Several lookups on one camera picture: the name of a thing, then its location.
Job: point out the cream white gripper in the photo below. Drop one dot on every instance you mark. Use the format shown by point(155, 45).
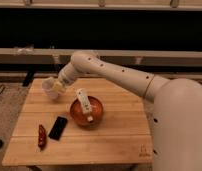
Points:
point(58, 87)

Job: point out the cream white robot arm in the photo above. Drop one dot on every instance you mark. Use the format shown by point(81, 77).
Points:
point(177, 115)

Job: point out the white tube in bowl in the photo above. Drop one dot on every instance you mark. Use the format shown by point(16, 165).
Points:
point(85, 104)

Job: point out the black phone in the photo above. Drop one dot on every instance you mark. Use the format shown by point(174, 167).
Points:
point(58, 128)

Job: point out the orange bowl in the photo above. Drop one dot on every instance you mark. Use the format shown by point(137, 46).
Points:
point(80, 118)

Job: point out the wooden table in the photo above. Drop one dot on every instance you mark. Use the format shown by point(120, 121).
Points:
point(123, 135)

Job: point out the red chili pepper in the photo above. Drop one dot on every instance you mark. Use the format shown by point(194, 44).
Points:
point(41, 137)

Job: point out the beige horizontal rail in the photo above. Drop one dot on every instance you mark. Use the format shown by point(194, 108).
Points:
point(123, 57)

